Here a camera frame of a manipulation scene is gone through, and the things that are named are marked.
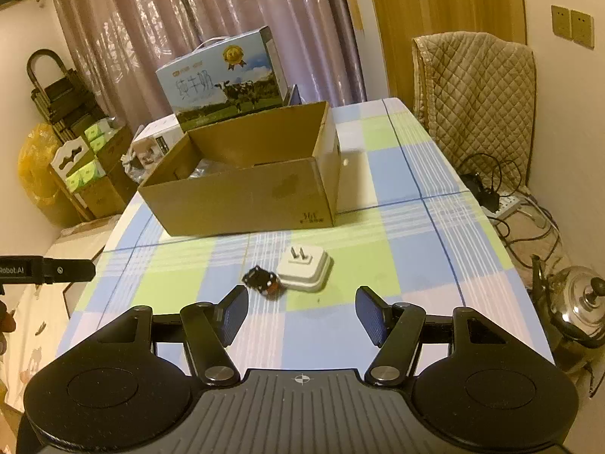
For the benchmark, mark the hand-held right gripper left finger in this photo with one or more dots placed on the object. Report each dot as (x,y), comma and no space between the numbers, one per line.
(234,317)

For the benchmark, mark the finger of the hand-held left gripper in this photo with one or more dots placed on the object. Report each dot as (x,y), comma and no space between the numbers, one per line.
(71,270)

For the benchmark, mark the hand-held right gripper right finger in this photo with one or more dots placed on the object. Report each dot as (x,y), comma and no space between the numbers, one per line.
(371,317)

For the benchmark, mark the small black patterned object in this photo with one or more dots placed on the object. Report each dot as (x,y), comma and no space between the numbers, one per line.
(263,283)

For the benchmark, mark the white power adapter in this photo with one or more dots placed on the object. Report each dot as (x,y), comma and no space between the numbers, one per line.
(305,272)

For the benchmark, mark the brown cardboard box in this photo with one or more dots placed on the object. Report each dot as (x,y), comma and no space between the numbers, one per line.
(246,198)

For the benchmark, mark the brown storage carton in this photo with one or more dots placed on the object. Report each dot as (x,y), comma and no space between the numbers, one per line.
(108,189)

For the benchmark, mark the yellow plastic bag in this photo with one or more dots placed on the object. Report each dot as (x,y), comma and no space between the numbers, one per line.
(40,179)

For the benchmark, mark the white carton of green packs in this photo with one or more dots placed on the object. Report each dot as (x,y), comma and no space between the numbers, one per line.
(106,135)
(75,165)

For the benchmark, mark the grey crumpled plastic bag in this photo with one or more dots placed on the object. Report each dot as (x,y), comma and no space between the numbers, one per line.
(137,168)

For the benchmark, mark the white printed box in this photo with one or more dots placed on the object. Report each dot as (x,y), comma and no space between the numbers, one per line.
(158,139)

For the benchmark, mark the white power strip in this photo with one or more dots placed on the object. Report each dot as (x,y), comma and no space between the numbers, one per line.
(506,205)

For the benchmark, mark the black folding hand cart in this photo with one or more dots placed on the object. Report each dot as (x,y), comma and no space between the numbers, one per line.
(61,94)

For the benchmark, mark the steel kettle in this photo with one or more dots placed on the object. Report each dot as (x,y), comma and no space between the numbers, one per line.
(574,302)

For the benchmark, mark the blue milk carton box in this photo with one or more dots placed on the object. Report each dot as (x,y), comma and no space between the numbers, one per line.
(222,80)

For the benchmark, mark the chair with quilted cover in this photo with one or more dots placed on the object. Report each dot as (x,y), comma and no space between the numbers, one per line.
(477,104)

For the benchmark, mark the pink curtain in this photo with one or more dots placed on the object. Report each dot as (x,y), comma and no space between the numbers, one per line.
(189,9)

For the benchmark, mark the wooden door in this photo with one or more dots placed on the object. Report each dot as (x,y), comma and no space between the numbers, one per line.
(439,0)

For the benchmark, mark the wall switch plate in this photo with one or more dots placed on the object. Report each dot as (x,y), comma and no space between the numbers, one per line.
(560,21)
(581,29)

